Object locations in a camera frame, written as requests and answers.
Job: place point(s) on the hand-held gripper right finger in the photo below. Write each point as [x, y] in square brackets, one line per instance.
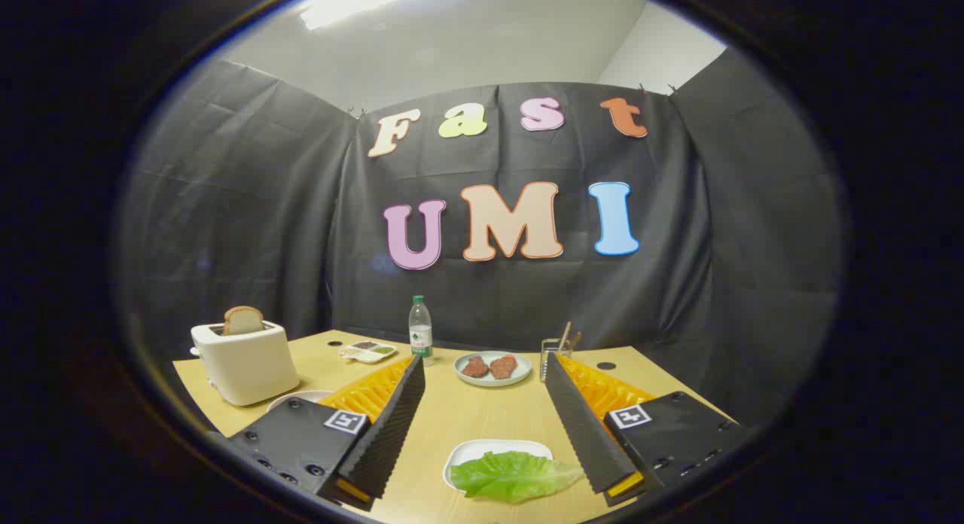
[584, 426]

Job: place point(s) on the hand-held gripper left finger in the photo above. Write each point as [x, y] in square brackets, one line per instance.
[392, 426]

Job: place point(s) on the green lettuce leaf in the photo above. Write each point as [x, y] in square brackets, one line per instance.
[512, 476]

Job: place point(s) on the white divided sauce dish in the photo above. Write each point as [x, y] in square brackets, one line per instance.
[367, 351]

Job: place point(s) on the clear glass utensil cup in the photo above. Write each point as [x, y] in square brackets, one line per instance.
[556, 348]

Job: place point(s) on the wooden stick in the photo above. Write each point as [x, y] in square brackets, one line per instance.
[564, 334]
[575, 342]

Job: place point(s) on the white square plate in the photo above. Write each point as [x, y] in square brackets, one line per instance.
[482, 449]

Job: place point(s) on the clear water bottle green cap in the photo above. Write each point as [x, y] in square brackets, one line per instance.
[421, 336]

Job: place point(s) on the white round plate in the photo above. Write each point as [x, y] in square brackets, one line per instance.
[297, 396]

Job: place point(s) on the brown meat piece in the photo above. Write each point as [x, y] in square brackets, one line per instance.
[475, 367]
[503, 367]

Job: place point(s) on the pale green round plate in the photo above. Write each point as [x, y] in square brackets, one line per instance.
[493, 382]

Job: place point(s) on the white toaster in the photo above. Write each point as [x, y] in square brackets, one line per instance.
[248, 366]

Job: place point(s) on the bread slice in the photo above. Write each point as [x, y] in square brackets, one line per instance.
[243, 321]

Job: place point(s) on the black backdrop cloth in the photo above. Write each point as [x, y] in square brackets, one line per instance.
[263, 208]

